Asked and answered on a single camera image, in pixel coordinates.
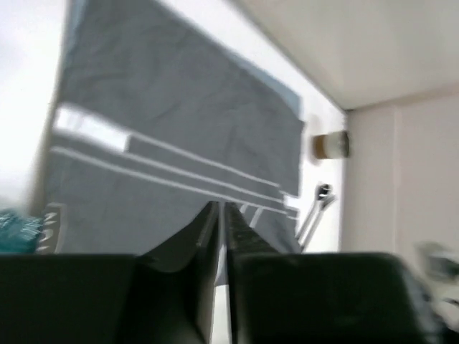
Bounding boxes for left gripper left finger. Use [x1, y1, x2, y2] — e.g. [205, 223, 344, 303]
[118, 201, 219, 343]

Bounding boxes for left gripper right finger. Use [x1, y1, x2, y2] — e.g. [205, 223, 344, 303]
[225, 204, 306, 343]

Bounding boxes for teal ceramic plate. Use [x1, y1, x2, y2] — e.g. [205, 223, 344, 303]
[0, 209, 43, 254]

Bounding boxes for grey striped cloth placemat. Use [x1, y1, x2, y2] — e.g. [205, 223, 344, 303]
[45, 1, 303, 254]

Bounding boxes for white brown paper cup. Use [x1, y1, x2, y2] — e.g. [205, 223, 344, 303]
[312, 130, 351, 160]

